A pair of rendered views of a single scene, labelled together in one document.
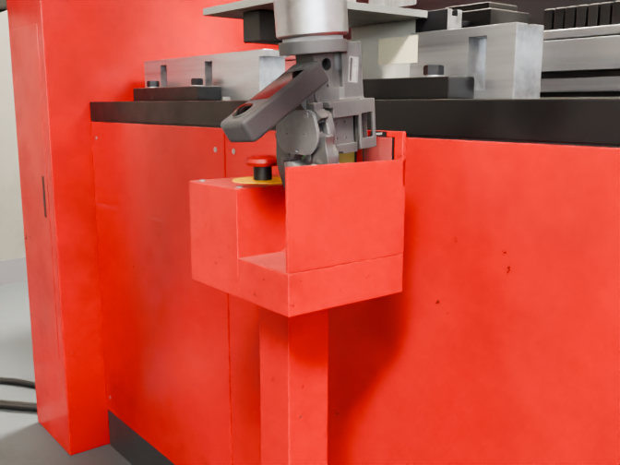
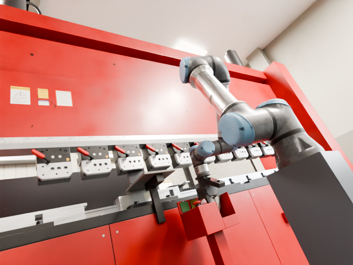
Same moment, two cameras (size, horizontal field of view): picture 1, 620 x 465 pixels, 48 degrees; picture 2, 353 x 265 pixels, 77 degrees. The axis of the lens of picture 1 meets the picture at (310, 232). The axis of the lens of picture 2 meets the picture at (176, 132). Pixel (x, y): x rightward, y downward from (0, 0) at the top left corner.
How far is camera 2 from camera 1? 1.43 m
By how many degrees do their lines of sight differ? 95
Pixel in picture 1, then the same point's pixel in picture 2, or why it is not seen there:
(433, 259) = not seen: hidden behind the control
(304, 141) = (214, 191)
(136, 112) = (9, 241)
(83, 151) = not seen: outside the picture
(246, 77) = (75, 215)
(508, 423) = not seen: hidden behind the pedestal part
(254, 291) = (229, 223)
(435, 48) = (161, 193)
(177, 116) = (66, 230)
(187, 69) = (13, 222)
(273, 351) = (224, 248)
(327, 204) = (224, 202)
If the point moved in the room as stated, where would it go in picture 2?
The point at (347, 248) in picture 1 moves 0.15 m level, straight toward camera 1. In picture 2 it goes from (224, 213) to (253, 203)
